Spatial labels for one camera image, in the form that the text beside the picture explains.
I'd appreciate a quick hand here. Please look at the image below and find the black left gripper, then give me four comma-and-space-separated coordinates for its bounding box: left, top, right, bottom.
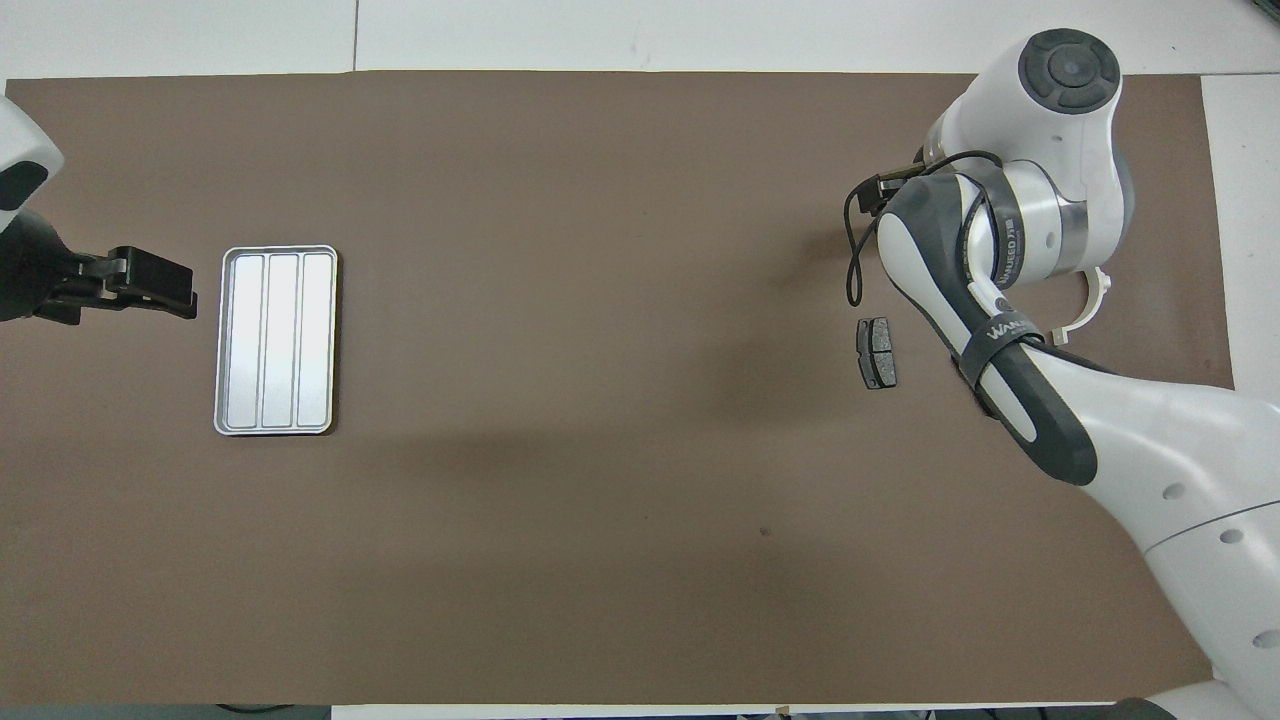
35, 248, 198, 326

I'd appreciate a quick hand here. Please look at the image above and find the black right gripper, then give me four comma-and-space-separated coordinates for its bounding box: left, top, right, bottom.
875, 170, 926, 214

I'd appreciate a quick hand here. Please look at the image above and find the silver metal tray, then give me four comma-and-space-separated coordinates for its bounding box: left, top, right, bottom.
213, 245, 339, 437

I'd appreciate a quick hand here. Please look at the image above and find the short dark brake pad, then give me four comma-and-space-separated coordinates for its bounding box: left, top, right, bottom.
856, 317, 898, 391

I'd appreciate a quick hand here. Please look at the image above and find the brown table mat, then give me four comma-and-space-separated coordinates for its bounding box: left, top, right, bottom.
0, 70, 1271, 706

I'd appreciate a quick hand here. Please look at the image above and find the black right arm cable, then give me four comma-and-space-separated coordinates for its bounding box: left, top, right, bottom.
845, 150, 1004, 308

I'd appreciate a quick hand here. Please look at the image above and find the white half ring clamp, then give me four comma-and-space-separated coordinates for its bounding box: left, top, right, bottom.
1040, 266, 1113, 347

